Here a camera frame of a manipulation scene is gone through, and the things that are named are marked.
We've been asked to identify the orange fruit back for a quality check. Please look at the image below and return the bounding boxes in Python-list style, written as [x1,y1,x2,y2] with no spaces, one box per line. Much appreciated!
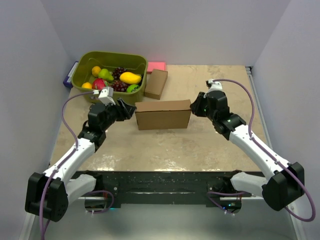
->
[91,66,102,78]

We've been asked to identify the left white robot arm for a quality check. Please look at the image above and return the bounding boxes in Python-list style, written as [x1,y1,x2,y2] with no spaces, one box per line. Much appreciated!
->
[24,98,137,222]

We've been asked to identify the purple rectangular box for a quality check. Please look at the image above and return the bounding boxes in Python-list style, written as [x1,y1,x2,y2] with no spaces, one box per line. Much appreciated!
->
[63,61,79,89]

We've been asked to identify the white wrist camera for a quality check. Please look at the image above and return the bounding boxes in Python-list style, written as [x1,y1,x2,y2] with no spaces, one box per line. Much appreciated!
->
[205,78,223,95]
[93,86,116,106]

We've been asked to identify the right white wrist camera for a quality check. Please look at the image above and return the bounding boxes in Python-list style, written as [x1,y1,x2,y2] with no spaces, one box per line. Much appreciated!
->
[205,78,223,95]

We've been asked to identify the purple grapes back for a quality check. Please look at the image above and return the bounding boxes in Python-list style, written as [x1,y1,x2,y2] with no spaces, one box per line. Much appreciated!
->
[112,67,128,80]

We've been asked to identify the green pear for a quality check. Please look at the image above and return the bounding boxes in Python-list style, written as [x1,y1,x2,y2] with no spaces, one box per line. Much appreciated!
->
[98,68,114,82]

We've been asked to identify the purple grapes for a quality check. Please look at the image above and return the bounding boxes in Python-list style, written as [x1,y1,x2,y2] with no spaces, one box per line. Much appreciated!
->
[111,80,130,93]
[112,67,128,80]

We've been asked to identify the green round fruit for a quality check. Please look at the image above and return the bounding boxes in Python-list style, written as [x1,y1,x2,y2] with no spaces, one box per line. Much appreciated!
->
[126,84,140,93]

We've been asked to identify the orange fruit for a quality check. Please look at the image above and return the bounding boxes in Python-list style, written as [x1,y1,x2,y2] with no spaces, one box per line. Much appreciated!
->
[81,82,93,90]
[91,66,102,78]

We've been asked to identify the orange fruit front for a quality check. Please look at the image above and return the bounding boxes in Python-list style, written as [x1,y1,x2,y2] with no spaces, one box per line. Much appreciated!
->
[81,82,93,90]

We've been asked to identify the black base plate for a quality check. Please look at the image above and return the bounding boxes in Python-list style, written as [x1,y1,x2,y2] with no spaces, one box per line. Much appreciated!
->
[84,170,249,210]

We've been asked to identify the small folded cardboard box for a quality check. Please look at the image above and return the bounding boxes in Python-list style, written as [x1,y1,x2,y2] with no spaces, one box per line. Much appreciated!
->
[144,69,168,100]

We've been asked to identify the yellow mango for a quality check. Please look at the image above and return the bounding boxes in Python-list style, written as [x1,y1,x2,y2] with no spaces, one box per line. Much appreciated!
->
[119,72,142,85]

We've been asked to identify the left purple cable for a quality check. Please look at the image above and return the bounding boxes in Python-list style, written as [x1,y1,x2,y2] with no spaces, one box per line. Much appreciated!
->
[39,91,100,240]

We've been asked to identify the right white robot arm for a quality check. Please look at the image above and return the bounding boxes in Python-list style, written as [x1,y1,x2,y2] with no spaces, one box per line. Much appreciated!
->
[190,90,305,211]

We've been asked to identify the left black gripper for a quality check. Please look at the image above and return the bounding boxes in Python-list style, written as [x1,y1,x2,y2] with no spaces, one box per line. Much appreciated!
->
[101,98,136,131]

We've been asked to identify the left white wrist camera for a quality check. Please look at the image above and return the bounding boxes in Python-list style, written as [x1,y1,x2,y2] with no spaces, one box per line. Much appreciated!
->
[93,86,116,106]

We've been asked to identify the purple grapes front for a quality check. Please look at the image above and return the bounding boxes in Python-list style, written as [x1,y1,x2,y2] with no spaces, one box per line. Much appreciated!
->
[111,80,130,93]

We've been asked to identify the large cardboard box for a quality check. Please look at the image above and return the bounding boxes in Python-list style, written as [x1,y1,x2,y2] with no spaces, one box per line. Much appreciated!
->
[135,99,191,131]

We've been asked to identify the olive green plastic bin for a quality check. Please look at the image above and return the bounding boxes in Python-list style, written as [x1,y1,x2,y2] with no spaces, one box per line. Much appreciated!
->
[71,51,148,105]

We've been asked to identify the pink sticky note pad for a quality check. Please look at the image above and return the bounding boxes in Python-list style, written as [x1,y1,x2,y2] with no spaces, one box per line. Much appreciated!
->
[146,61,166,74]

